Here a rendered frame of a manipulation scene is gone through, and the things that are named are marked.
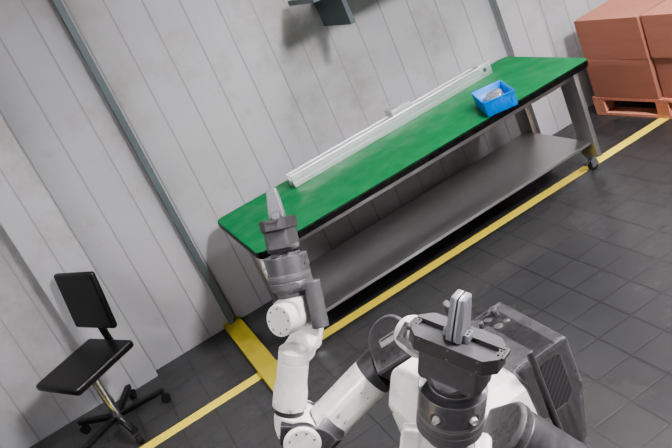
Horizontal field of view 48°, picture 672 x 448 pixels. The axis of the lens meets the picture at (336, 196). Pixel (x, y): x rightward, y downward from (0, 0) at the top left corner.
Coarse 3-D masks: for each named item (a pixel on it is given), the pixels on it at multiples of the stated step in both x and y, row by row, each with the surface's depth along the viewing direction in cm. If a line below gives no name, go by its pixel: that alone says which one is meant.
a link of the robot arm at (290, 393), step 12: (288, 372) 154; (300, 372) 155; (276, 384) 157; (288, 384) 155; (300, 384) 155; (276, 396) 156; (288, 396) 155; (300, 396) 156; (276, 408) 156; (288, 408) 155; (300, 408) 156; (276, 420) 157; (288, 420) 155; (300, 420) 156; (312, 420) 157; (276, 432) 158
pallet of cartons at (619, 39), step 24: (624, 0) 536; (648, 0) 512; (576, 24) 540; (600, 24) 521; (624, 24) 503; (648, 24) 488; (600, 48) 532; (624, 48) 514; (648, 48) 500; (600, 72) 544; (624, 72) 525; (648, 72) 507; (600, 96) 556; (624, 96) 537; (648, 96) 518
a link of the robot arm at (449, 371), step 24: (432, 336) 93; (480, 336) 93; (432, 360) 93; (456, 360) 91; (480, 360) 89; (504, 360) 91; (432, 384) 95; (456, 384) 93; (480, 384) 91; (432, 408) 94; (456, 408) 93; (480, 408) 94; (456, 432) 94
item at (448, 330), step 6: (456, 294) 90; (462, 294) 90; (450, 300) 90; (456, 300) 89; (450, 306) 90; (456, 306) 90; (450, 312) 90; (456, 312) 90; (450, 318) 91; (450, 324) 91; (444, 330) 93; (450, 330) 91; (450, 336) 91
